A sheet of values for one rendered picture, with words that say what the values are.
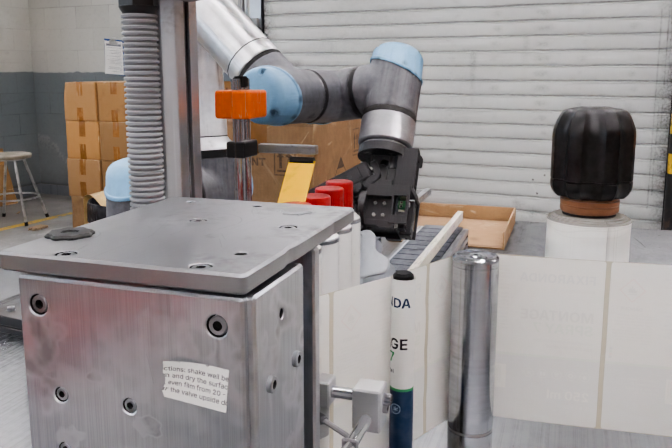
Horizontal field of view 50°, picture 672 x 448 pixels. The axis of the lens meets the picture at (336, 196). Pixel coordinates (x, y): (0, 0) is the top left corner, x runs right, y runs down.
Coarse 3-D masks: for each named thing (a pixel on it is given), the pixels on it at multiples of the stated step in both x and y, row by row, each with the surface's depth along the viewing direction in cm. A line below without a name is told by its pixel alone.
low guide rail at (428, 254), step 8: (456, 216) 150; (448, 224) 142; (456, 224) 148; (440, 232) 135; (448, 232) 138; (440, 240) 130; (432, 248) 123; (440, 248) 131; (424, 256) 118; (432, 256) 123; (416, 264) 113; (424, 264) 117
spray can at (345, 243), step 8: (320, 192) 80; (328, 192) 80; (336, 192) 80; (336, 200) 80; (344, 232) 80; (344, 240) 80; (344, 248) 80; (344, 256) 81; (344, 264) 81; (344, 272) 81; (344, 280) 81; (344, 288) 81
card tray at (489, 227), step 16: (432, 208) 191; (448, 208) 189; (464, 208) 188; (480, 208) 186; (496, 208) 185; (512, 208) 184; (432, 224) 181; (464, 224) 181; (480, 224) 181; (496, 224) 181; (512, 224) 176; (480, 240) 164; (496, 240) 164
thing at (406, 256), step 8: (424, 232) 151; (432, 232) 151; (456, 232) 151; (416, 240) 144; (424, 240) 144; (432, 240) 144; (448, 240) 144; (408, 248) 138; (416, 248) 138; (424, 248) 138; (400, 256) 132; (408, 256) 132; (416, 256) 132; (440, 256) 132; (392, 264) 126; (400, 264) 126; (408, 264) 126
